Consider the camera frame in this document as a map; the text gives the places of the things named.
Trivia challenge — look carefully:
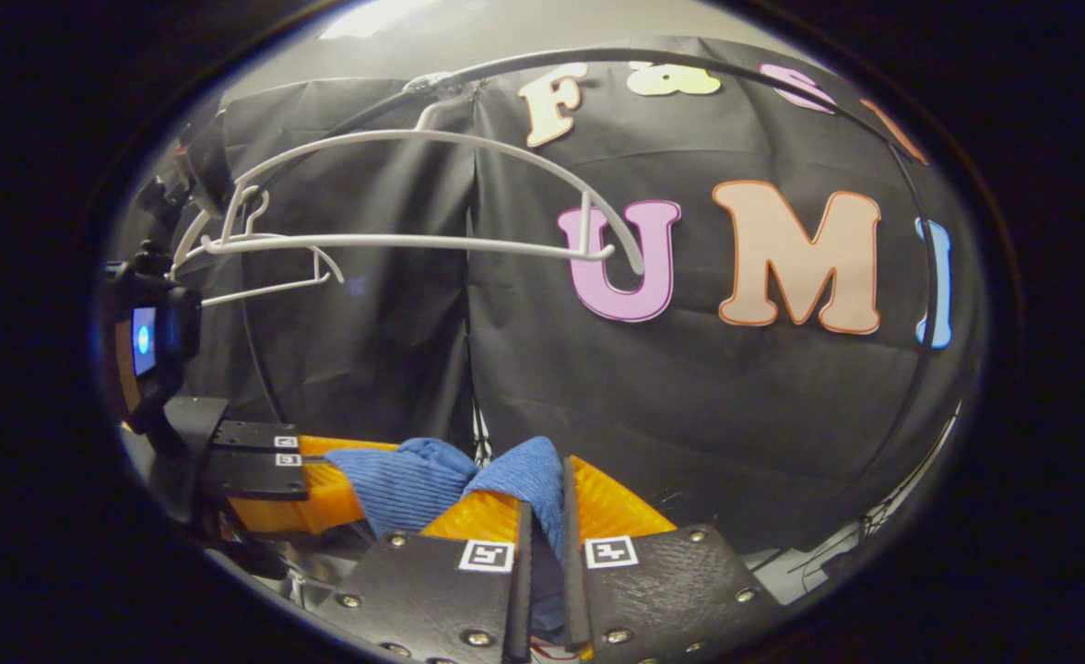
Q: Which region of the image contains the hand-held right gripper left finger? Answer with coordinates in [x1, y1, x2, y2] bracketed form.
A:
[316, 489, 536, 664]

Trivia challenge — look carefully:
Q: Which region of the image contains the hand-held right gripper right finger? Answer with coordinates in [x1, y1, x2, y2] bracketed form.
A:
[560, 455, 783, 664]

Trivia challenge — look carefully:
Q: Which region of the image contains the blue corduroy shirt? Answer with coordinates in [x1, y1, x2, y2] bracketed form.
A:
[324, 436, 569, 637]

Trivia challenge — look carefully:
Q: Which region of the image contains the white plastic hanger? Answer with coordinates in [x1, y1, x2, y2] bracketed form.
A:
[169, 184, 345, 308]
[199, 78, 646, 276]

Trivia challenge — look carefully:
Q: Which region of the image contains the black metal clothes rack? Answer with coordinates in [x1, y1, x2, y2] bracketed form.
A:
[229, 44, 939, 434]

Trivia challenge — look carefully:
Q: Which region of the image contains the black backdrop cloth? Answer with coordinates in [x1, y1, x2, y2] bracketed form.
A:
[173, 37, 976, 554]

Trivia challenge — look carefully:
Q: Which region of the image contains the grey cloth tie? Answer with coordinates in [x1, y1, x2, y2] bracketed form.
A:
[404, 72, 478, 101]

